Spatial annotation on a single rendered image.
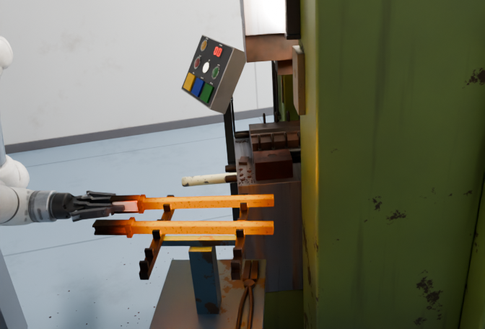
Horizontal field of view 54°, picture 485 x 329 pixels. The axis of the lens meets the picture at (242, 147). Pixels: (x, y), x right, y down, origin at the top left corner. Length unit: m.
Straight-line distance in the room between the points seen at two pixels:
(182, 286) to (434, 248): 0.72
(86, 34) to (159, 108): 0.86
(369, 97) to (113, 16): 3.17
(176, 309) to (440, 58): 0.94
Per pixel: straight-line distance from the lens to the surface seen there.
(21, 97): 4.37
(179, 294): 1.45
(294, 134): 1.67
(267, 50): 1.51
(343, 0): 1.10
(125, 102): 4.29
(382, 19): 1.13
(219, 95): 2.04
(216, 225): 1.21
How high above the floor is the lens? 1.68
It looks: 25 degrees down
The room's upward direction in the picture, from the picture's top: 4 degrees counter-clockwise
